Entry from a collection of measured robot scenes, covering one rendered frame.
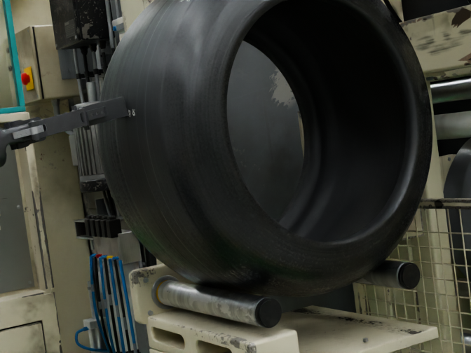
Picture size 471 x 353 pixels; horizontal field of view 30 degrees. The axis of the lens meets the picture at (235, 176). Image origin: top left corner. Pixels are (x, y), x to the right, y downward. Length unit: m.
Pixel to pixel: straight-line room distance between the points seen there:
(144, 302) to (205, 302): 0.19
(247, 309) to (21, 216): 0.70
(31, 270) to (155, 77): 0.73
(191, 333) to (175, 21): 0.51
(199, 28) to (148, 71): 0.10
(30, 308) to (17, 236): 0.15
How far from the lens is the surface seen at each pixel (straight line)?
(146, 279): 1.59
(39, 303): 1.85
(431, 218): 1.94
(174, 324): 1.51
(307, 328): 1.62
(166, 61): 1.28
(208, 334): 1.41
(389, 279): 1.49
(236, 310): 1.36
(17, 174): 1.88
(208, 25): 1.29
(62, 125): 1.25
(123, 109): 1.33
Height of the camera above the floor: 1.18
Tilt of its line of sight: 3 degrees down
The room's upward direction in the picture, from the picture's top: 8 degrees counter-clockwise
